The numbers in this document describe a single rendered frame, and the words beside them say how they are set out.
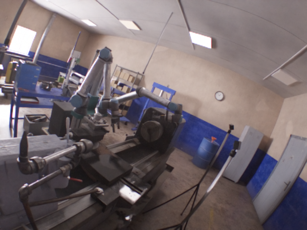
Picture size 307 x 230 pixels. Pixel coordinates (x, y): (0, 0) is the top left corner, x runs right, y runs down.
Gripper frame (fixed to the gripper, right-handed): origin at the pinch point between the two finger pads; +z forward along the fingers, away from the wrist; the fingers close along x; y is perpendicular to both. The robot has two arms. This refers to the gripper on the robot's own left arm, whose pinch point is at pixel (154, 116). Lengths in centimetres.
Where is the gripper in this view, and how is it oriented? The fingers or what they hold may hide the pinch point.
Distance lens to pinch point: 172.9
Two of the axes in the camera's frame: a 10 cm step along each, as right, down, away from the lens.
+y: -0.8, 10.0, 0.3
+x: 2.2, -0.1, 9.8
